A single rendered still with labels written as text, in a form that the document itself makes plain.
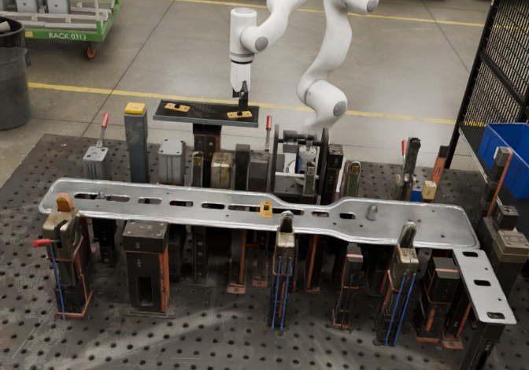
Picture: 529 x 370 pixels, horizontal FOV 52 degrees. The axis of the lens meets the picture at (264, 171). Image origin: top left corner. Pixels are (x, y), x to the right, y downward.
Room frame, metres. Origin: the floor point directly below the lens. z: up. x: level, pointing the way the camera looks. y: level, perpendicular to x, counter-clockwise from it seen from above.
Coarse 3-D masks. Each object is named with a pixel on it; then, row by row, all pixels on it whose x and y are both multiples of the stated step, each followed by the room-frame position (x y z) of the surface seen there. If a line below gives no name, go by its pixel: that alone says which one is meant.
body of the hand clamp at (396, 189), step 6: (396, 174) 1.60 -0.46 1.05; (396, 180) 1.56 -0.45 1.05; (396, 186) 1.55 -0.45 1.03; (402, 186) 1.55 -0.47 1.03; (408, 186) 1.55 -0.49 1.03; (390, 192) 1.59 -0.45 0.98; (396, 192) 1.54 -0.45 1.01; (402, 192) 1.54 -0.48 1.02; (408, 192) 1.54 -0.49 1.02; (390, 198) 1.57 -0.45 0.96; (396, 198) 1.54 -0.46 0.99; (402, 198) 1.54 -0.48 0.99; (408, 198) 1.54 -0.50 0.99
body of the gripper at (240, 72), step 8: (232, 64) 1.73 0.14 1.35; (240, 64) 1.69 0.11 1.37; (248, 64) 1.70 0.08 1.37; (232, 72) 1.73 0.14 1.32; (240, 72) 1.68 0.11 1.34; (248, 72) 1.69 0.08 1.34; (232, 80) 1.72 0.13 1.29; (240, 80) 1.67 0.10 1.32; (248, 80) 1.68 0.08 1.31; (240, 88) 1.67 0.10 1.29; (248, 88) 1.68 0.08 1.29
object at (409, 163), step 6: (414, 138) 1.57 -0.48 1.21; (408, 144) 1.56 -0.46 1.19; (414, 144) 1.53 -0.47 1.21; (420, 144) 1.53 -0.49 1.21; (408, 150) 1.55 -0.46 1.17; (414, 150) 1.56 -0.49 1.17; (408, 156) 1.55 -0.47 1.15; (414, 156) 1.56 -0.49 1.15; (408, 162) 1.55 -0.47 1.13; (414, 162) 1.54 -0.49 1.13; (402, 168) 1.56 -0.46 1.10; (408, 168) 1.55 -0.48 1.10; (414, 168) 1.54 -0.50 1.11; (402, 174) 1.54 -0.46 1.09; (402, 180) 1.53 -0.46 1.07
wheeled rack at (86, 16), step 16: (96, 0) 4.80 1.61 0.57; (112, 0) 5.49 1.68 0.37; (0, 16) 4.84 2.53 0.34; (16, 16) 5.05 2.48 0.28; (32, 16) 4.91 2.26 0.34; (48, 16) 5.08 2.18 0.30; (64, 16) 5.09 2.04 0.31; (80, 16) 5.11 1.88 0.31; (96, 16) 4.80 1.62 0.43; (112, 16) 5.30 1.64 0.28; (32, 32) 4.72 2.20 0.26; (48, 32) 4.73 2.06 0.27; (64, 32) 4.75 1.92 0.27; (80, 32) 4.78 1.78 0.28; (96, 32) 4.81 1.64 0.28
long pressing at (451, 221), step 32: (64, 192) 1.40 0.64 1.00; (96, 192) 1.42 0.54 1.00; (128, 192) 1.43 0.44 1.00; (160, 192) 1.44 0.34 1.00; (192, 192) 1.46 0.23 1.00; (224, 192) 1.47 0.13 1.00; (256, 192) 1.48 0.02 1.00; (192, 224) 1.30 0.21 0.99; (224, 224) 1.31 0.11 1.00; (256, 224) 1.32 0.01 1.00; (320, 224) 1.34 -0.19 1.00; (352, 224) 1.36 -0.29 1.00; (384, 224) 1.37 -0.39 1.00; (416, 224) 1.38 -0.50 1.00; (448, 224) 1.40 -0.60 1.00
